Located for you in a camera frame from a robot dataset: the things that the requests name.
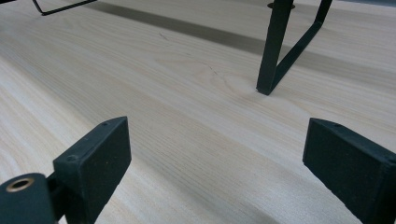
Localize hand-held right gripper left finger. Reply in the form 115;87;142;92
52;116;133;224

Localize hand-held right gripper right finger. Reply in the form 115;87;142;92
302;117;396;224

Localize black stand leg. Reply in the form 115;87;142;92
256;0;333;96

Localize round table grommet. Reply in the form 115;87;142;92
266;2;296;10

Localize thin black metal frame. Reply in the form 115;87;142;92
32;0;98;17

